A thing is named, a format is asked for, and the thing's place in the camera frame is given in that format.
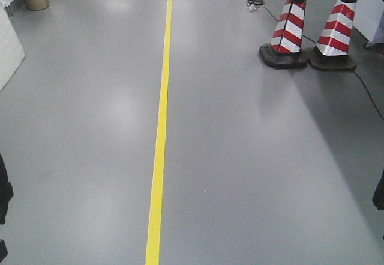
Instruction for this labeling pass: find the left red white traffic cone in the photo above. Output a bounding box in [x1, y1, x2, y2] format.
[259, 0, 308, 69]

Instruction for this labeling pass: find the red white traffic cone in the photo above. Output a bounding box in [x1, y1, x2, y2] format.
[306, 0, 357, 71]
[259, 0, 308, 69]

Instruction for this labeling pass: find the black floor cable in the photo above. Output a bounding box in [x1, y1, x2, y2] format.
[246, 0, 384, 121]

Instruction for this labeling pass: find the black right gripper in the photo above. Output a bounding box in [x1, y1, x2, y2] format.
[372, 173, 384, 210]

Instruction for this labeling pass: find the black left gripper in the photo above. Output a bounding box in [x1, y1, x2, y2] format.
[0, 152, 15, 258]

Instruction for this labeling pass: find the right red white traffic cone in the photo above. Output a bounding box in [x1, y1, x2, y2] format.
[306, 0, 357, 71]

